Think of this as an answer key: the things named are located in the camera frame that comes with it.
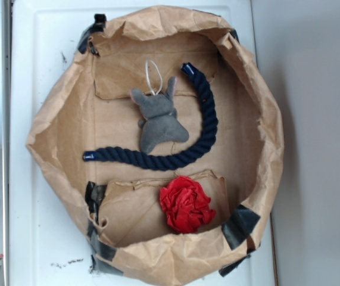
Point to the grey plush mouse toy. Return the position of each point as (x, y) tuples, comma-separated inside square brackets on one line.
[(159, 123)]

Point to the brown paper bag bin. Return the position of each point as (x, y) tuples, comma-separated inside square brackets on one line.
[(116, 205)]

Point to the red crumpled paper ball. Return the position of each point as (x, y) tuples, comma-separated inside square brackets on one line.
[(186, 205)]

